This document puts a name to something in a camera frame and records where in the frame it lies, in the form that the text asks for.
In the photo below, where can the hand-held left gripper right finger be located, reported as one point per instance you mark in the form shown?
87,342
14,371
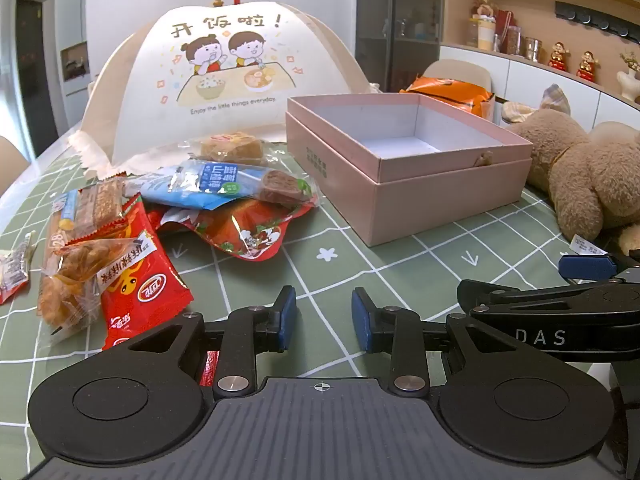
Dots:
361,320

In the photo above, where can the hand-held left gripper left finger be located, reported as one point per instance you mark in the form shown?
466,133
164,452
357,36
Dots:
287,317

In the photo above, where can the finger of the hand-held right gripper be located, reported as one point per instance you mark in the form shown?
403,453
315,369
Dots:
585,266
500,294

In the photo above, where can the red patterned snack packet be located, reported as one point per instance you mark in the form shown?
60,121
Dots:
250,232

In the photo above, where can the pink cardboard box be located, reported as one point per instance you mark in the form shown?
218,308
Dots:
425,200

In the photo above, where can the red spicy strip packet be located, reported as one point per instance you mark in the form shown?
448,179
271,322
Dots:
145,285

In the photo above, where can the blue snack packet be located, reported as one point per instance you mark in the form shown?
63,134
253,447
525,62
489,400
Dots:
210,182

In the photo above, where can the green checked tablecloth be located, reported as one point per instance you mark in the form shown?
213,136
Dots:
400,270

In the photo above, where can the brown teddy bear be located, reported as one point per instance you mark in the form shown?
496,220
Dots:
590,170

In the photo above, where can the plaid cloth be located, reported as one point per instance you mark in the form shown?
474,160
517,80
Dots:
555,100

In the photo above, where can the small cake in clear wrapper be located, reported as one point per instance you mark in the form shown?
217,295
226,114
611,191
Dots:
232,147

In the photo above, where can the white vase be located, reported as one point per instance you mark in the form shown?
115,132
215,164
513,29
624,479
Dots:
629,85

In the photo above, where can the gold red figurine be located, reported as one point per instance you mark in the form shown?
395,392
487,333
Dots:
587,65
558,55

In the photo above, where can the orange snack bag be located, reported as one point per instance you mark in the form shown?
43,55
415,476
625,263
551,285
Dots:
450,92

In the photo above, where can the brown cracker packet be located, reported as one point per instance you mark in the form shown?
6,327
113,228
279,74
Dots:
100,205

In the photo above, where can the clear fried snack packet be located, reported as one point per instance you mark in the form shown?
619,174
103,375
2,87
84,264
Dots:
70,285

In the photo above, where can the metal jar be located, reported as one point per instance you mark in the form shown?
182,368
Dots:
532,49

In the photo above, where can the beige chair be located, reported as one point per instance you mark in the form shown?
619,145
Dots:
465,71
10,160

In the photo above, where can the glass jar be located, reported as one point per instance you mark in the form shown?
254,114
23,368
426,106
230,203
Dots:
513,40

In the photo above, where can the yellow lidded jar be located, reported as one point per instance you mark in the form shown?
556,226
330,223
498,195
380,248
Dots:
485,32

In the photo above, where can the printed mesh food cover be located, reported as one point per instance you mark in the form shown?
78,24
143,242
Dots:
225,60

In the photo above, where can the small dark snack packet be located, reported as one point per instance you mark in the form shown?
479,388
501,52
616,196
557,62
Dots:
12,270

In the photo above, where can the small plush doll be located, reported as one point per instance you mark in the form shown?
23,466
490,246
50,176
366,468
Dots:
482,4

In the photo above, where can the dark glass cabinet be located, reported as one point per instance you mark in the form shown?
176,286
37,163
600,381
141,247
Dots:
400,20

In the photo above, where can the dark door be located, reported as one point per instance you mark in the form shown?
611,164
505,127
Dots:
32,60

